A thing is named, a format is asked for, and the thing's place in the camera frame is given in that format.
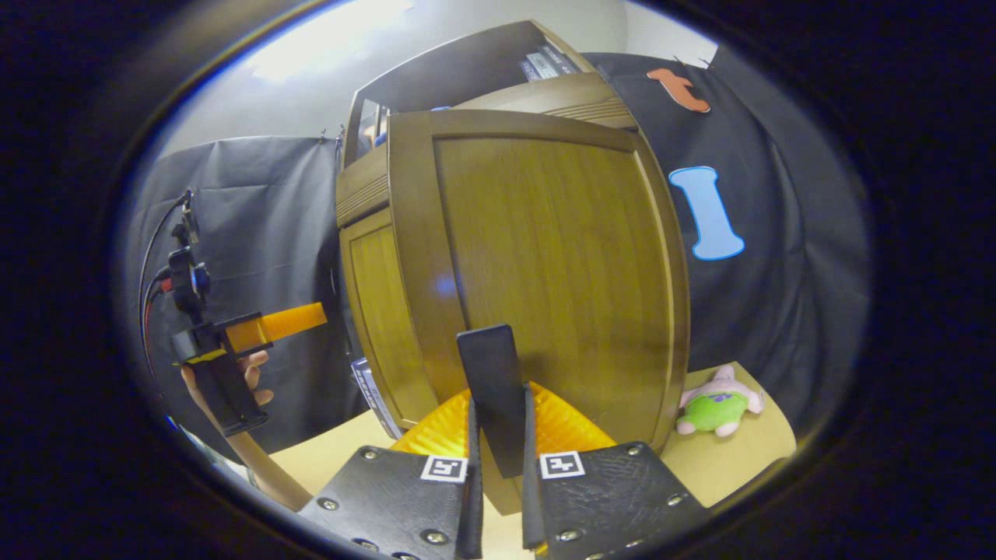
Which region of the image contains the green and pink plush toy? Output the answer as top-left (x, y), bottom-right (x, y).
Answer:
top-left (675, 364), bottom-right (766, 438)

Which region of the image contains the wooden double-door shoe cabinet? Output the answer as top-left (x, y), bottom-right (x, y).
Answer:
top-left (335, 19), bottom-right (692, 516)

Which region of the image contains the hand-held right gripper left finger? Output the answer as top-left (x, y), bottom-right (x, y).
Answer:
top-left (298, 389), bottom-right (485, 560)

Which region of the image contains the wooden shoe cabinet door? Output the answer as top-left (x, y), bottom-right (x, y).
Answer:
top-left (338, 206), bottom-right (440, 429)
top-left (387, 109), bottom-right (692, 516)

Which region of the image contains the black backdrop cloth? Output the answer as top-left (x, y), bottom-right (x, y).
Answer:
top-left (128, 47), bottom-right (871, 460)

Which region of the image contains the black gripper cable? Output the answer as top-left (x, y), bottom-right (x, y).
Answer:
top-left (139, 194), bottom-right (192, 335)

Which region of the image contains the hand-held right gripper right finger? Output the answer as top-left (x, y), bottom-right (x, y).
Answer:
top-left (521, 381), bottom-right (710, 557)

